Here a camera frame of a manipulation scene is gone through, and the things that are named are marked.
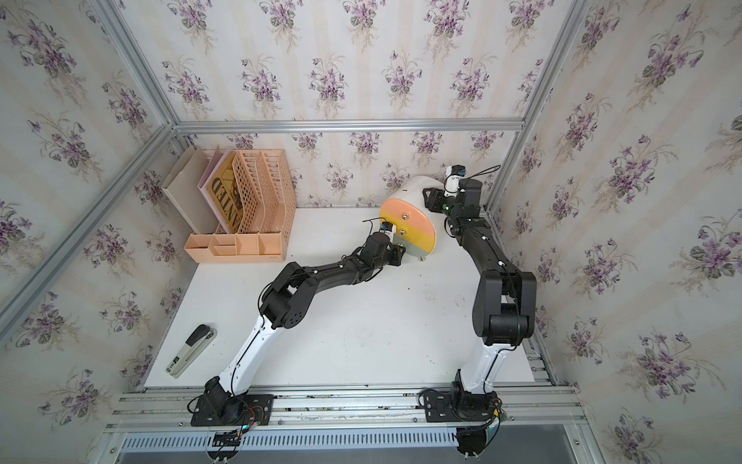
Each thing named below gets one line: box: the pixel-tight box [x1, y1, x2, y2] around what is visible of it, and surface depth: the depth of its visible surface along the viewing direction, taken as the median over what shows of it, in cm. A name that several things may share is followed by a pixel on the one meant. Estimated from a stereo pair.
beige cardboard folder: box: [161, 145, 219, 235], surface depth 92 cm
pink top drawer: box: [379, 198, 437, 237], surface depth 92 cm
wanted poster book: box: [197, 145, 243, 234], surface depth 97 cm
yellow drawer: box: [379, 209, 437, 255], surface depth 97 cm
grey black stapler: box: [165, 323, 218, 378], surface depth 83 cm
